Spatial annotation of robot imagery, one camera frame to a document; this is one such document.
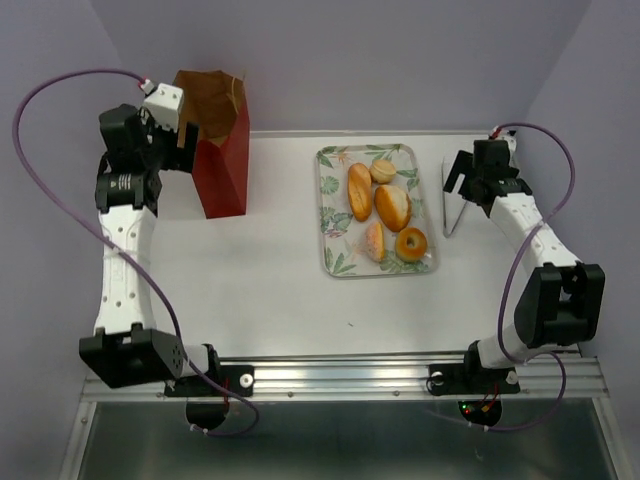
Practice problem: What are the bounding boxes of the red brown paper bag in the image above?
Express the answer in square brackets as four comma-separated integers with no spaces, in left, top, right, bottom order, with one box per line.
[173,70,250,219]

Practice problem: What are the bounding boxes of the metal serving tongs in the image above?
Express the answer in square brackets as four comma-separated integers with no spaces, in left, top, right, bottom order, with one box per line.
[440,156,469,239]

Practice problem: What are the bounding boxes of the round pale bread roll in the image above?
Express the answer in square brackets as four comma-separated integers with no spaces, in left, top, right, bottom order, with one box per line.
[369,159,396,185]

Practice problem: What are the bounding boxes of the brown ring bagel bread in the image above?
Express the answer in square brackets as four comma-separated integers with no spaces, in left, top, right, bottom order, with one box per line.
[395,227,428,263]

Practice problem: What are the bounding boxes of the long orange baguette bread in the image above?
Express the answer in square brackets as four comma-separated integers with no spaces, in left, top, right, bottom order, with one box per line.
[347,163,373,222]

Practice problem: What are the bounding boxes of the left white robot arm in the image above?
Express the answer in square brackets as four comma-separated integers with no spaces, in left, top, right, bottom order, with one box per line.
[79,104,223,394]

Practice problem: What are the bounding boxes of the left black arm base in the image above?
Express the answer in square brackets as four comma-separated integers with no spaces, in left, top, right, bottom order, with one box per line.
[162,362,257,429]

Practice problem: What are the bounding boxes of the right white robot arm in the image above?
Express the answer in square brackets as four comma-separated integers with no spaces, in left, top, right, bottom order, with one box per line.
[443,139,605,390]

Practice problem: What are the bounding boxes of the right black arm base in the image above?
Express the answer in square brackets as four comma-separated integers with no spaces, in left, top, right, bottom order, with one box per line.
[425,363,521,428]

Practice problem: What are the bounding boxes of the floral patterned tray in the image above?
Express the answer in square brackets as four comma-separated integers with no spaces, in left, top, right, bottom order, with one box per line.
[316,144,438,278]

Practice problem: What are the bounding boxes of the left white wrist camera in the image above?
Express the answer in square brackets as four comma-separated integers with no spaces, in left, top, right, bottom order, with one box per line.
[139,79,184,132]

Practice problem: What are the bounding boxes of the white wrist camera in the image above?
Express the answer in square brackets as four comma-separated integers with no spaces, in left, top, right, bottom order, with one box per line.
[489,127,517,161]
[139,79,184,132]

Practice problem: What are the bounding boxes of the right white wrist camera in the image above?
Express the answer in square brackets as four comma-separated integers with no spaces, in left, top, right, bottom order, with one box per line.
[489,127,517,161]

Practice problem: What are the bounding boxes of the aluminium mounting rail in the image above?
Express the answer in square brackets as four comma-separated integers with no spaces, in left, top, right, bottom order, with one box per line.
[80,349,609,404]

